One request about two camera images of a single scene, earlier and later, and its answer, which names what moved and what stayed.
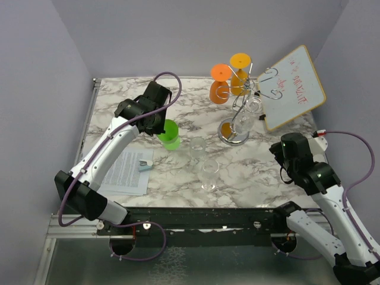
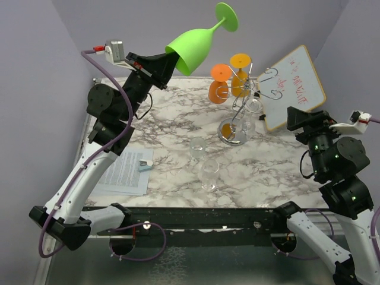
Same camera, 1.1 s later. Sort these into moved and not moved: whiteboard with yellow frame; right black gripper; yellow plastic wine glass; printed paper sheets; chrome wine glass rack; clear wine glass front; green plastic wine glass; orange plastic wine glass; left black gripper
Moved: green plastic wine glass; left black gripper; right black gripper
Not moved: printed paper sheets; clear wine glass front; orange plastic wine glass; whiteboard with yellow frame; chrome wine glass rack; yellow plastic wine glass
